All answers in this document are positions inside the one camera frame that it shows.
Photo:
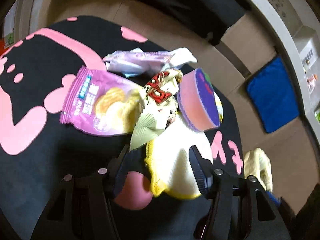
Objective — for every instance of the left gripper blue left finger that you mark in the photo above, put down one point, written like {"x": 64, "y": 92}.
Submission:
{"x": 120, "y": 171}

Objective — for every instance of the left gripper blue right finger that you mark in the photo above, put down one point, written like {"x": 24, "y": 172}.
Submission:
{"x": 202, "y": 170}

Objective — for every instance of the white yellow snack bag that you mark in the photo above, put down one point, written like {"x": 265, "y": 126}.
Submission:
{"x": 167, "y": 158}

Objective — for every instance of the yellow trash bag bin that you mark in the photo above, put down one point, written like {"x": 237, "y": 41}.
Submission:
{"x": 257, "y": 163}

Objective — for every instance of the grey kitchen countertop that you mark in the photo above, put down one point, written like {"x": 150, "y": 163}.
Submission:
{"x": 289, "y": 52}

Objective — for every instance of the pink purple dessert cup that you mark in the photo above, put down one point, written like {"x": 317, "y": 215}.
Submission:
{"x": 198, "y": 102}

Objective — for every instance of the purple chips bag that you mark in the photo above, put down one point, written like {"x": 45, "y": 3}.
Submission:
{"x": 101, "y": 103}

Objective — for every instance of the red patterned noodle wrapper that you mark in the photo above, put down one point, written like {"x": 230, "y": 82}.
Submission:
{"x": 157, "y": 105}

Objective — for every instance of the blue hanging towel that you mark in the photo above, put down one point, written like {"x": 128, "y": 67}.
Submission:
{"x": 273, "y": 96}

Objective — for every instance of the pale lilac wrapper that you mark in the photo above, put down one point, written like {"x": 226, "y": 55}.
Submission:
{"x": 137, "y": 62}

